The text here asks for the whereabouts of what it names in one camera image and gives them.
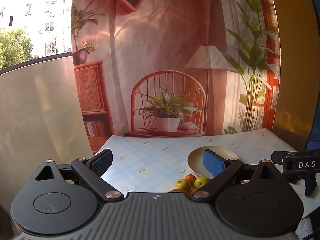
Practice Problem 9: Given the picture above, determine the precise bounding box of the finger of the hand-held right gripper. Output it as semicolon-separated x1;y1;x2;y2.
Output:
271;151;300;162

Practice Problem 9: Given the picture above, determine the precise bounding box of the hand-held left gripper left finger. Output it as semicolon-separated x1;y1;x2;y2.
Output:
25;148;125;202

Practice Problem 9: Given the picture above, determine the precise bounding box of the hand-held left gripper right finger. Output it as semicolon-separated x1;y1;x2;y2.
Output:
191;149;289;202

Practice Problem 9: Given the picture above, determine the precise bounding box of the cream plate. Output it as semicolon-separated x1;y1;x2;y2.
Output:
187;146;240;178

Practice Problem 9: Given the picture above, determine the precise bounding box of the yellow-green round fruit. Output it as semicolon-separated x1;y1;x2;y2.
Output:
175;179;192;190
194;176;210;189

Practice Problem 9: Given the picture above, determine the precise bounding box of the floral checked tablecloth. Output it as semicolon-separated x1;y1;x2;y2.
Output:
94;128;320;220

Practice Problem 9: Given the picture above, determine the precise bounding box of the dark blue panel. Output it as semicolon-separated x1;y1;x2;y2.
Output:
304;0;320;153

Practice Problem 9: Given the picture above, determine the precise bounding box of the yellow wooden panel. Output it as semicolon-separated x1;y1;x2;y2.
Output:
267;0;313;153

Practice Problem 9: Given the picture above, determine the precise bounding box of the green tree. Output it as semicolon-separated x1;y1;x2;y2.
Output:
0;27;34;70

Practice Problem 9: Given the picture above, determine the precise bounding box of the white building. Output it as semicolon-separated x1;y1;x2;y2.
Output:
0;0;73;55

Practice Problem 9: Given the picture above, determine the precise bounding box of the printed wall cloth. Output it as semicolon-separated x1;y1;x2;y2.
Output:
71;0;281;155

